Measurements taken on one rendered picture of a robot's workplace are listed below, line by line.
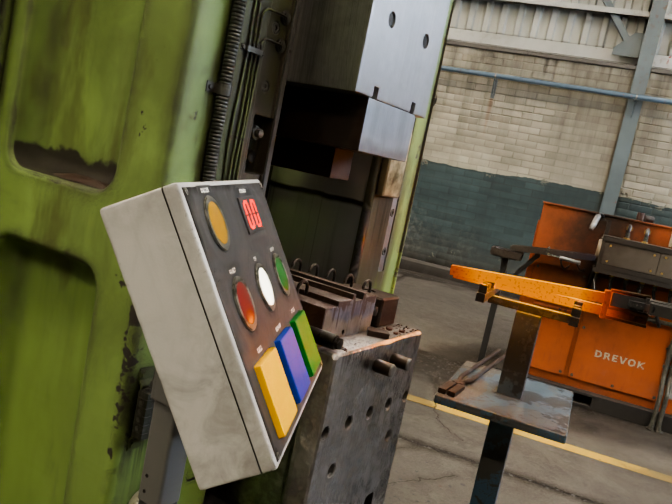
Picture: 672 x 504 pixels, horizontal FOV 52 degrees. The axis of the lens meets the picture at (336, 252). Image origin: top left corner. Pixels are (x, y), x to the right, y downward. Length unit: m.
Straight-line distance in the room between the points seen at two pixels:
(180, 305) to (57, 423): 0.76
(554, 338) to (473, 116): 4.67
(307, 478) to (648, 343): 3.69
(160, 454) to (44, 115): 0.72
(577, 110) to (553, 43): 0.89
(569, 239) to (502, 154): 4.22
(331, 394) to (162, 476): 0.45
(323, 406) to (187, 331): 0.63
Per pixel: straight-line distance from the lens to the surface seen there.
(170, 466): 0.87
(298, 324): 0.87
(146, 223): 0.64
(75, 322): 1.30
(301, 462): 1.29
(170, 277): 0.64
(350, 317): 1.35
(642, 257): 4.56
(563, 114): 8.82
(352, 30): 1.21
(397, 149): 1.36
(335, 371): 1.22
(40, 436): 1.41
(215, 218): 0.68
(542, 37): 9.15
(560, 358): 4.79
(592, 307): 1.74
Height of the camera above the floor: 1.25
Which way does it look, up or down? 8 degrees down
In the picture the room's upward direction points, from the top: 12 degrees clockwise
